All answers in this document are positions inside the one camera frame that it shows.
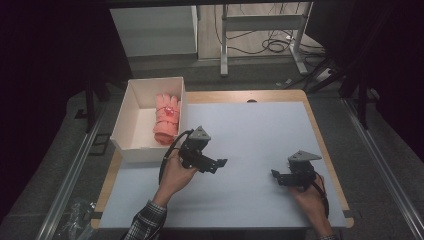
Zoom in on person's left hand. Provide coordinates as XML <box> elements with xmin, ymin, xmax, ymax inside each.
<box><xmin>159</xmin><ymin>150</ymin><xmax>198</xmax><ymax>205</ymax></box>

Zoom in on pink glove with red print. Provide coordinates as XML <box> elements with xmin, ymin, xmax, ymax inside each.
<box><xmin>152</xmin><ymin>92</ymin><xmax>183</xmax><ymax>147</ymax></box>

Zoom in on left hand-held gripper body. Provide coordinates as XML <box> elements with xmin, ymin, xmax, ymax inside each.
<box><xmin>178</xmin><ymin>125</ymin><xmax>214</xmax><ymax>173</ymax></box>

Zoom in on black floor plate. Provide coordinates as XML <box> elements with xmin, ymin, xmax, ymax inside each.
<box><xmin>87</xmin><ymin>132</ymin><xmax>112</xmax><ymax>157</ymax></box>

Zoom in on pale table mat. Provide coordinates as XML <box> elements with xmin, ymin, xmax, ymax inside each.
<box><xmin>98</xmin><ymin>101</ymin><xmax>348</xmax><ymax>230</ymax></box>

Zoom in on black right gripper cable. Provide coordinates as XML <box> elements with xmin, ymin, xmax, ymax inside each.
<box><xmin>313</xmin><ymin>172</ymin><xmax>331</xmax><ymax>219</ymax></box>

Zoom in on white cardboard box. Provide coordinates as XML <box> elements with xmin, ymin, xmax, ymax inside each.
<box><xmin>109</xmin><ymin>76</ymin><xmax>188</xmax><ymax>164</ymax></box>

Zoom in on clear plastic bag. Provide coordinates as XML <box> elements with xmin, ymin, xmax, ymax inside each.
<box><xmin>53</xmin><ymin>197</ymin><xmax>98</xmax><ymax>240</ymax></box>

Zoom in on black stand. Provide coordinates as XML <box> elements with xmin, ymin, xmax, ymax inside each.
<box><xmin>83</xmin><ymin>74</ymin><xmax>112</xmax><ymax>135</ymax></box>
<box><xmin>339</xmin><ymin>58</ymin><xmax>382</xmax><ymax>131</ymax></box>

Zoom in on aluminium floor rail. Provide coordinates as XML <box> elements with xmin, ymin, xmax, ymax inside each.
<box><xmin>341</xmin><ymin>97</ymin><xmax>424</xmax><ymax>240</ymax></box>
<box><xmin>34</xmin><ymin>101</ymin><xmax>108</xmax><ymax>240</ymax></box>

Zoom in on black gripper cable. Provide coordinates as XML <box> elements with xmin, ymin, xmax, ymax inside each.
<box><xmin>158</xmin><ymin>128</ymin><xmax>195</xmax><ymax>185</ymax></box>
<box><xmin>313</xmin><ymin>172</ymin><xmax>331</xmax><ymax>219</ymax></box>

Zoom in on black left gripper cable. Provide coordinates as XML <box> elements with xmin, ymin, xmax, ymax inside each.
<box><xmin>158</xmin><ymin>128</ymin><xmax>195</xmax><ymax>185</ymax></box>

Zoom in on black floor cables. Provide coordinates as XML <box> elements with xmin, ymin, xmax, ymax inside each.
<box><xmin>213</xmin><ymin>2</ymin><xmax>327</xmax><ymax>58</ymax></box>

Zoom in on grey metal desk frame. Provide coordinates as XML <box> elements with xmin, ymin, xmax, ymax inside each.
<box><xmin>219</xmin><ymin>1</ymin><xmax>315</xmax><ymax>78</ymax></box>

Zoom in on white cabinet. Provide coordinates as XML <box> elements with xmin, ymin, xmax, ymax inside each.
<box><xmin>109</xmin><ymin>4</ymin><xmax>199</xmax><ymax>58</ymax></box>

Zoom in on person's right hand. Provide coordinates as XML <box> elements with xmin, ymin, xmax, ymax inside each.
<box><xmin>288</xmin><ymin>174</ymin><xmax>327</xmax><ymax>218</ymax></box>

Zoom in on white power strip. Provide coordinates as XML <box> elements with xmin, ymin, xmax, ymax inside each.
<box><xmin>314</xmin><ymin>67</ymin><xmax>334</xmax><ymax>83</ymax></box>

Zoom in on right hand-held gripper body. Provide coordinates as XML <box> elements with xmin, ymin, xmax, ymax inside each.
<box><xmin>281</xmin><ymin>149</ymin><xmax>323</xmax><ymax>193</ymax></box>

